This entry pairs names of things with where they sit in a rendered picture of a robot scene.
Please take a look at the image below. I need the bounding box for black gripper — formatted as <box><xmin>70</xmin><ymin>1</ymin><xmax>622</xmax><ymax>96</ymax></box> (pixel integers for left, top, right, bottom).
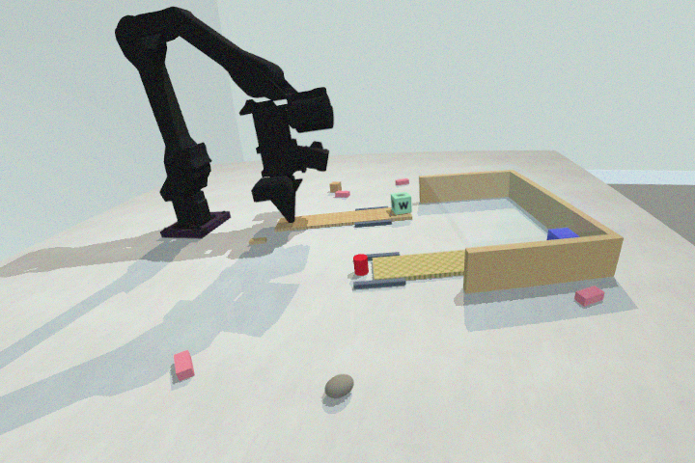
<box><xmin>251</xmin><ymin>134</ymin><xmax>302</xmax><ymax>223</ymax></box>

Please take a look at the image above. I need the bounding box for red cylinder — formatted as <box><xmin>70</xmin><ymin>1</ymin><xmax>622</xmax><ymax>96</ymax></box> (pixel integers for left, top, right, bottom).
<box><xmin>353</xmin><ymin>254</ymin><xmax>369</xmax><ymax>276</ymax></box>

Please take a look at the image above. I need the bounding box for tan checkered flat strip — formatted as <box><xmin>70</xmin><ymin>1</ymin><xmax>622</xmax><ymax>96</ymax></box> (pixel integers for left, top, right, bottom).
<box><xmin>373</xmin><ymin>249</ymin><xmax>465</xmax><ymax>281</ymax></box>

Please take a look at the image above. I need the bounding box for tan grid-patterned strip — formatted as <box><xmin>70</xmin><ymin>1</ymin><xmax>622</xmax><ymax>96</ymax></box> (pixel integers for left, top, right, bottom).
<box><xmin>274</xmin><ymin>207</ymin><xmax>412</xmax><ymax>232</ymax></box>

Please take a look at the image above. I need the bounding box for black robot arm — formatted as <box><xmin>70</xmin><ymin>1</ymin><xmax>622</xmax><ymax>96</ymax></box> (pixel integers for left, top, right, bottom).
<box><xmin>115</xmin><ymin>6</ymin><xmax>334</xmax><ymax>229</ymax></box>

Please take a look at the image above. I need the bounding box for mint green labelled cube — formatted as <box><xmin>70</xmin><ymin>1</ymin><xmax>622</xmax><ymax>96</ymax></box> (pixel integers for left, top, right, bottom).
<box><xmin>391</xmin><ymin>191</ymin><xmax>411</xmax><ymax>215</ymax></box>

